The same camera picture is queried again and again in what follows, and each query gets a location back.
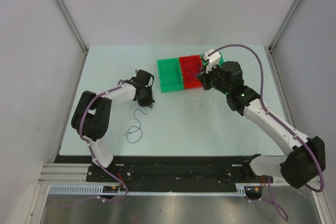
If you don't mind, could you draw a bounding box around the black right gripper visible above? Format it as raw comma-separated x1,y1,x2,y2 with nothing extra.
196,61,231,95

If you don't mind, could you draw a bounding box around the blue thin wire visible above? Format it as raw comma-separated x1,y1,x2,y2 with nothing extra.
123,107,149,145

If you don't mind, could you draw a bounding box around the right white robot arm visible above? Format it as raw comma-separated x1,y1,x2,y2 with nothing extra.
196,61,326,188

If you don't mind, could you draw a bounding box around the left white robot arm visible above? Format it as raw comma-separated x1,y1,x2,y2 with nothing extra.
71,69,154,182

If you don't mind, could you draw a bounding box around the left green plastic bin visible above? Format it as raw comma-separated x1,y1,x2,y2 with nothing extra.
157,58,184,92

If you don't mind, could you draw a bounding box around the green plastic bin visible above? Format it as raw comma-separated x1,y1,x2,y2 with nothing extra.
157,58,184,92
199,52,224,66

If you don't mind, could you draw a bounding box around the right green plastic bin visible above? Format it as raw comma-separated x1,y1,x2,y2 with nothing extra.
199,52,224,66

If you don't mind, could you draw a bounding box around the red plastic bin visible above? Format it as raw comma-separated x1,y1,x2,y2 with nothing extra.
179,55,203,89

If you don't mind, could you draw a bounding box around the right aluminium base profile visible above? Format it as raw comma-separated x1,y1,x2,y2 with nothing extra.
270,173,321,188

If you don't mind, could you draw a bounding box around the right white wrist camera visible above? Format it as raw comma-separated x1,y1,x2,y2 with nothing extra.
201,49,222,73

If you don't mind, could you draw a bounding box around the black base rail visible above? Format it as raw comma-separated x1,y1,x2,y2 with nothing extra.
55,155,269,192

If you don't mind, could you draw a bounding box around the slotted grey cable duct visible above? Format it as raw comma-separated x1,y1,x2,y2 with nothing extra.
49,184,246,197

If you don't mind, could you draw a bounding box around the right aluminium frame post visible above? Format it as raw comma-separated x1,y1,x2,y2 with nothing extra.
268,0,303,54

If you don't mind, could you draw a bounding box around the aluminium frame post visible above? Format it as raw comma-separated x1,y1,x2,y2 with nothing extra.
54,0,88,55
268,0,303,54

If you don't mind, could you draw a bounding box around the left aluminium frame post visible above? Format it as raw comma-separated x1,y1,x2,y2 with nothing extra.
54,0,88,55

